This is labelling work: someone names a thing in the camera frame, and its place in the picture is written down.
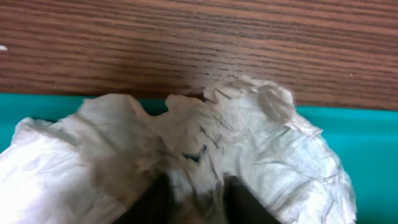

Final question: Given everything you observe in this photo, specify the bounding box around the white tissue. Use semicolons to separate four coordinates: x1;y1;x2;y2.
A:
1;77;357;223

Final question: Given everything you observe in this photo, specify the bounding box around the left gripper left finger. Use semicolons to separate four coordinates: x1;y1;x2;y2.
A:
113;174;174;224

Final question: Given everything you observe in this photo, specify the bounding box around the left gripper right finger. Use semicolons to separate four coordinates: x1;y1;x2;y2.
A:
223;176;280;224

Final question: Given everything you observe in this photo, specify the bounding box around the teal plastic tray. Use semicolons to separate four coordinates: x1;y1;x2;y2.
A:
1;93;397;223

